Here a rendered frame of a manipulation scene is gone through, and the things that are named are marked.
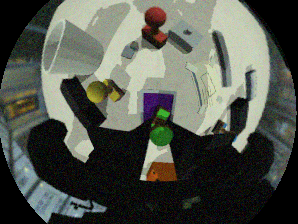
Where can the purple ink pad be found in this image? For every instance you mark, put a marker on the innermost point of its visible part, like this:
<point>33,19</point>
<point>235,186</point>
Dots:
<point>151,99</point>

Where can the red rubber stamp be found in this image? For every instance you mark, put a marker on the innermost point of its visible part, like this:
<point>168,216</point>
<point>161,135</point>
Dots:
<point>155,18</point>

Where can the white mug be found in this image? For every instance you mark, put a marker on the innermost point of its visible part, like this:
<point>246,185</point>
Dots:
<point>71,50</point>

